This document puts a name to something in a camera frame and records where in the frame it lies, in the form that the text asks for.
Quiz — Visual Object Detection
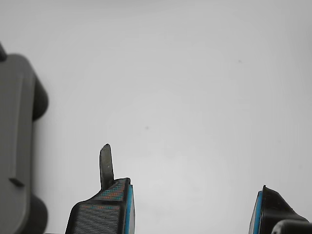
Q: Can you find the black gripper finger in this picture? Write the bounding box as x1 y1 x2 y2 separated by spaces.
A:
248 184 312 234
64 143 136 234

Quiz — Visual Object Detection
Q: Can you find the gray 3D-printed frame holder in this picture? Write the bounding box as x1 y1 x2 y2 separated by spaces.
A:
0 41 49 234

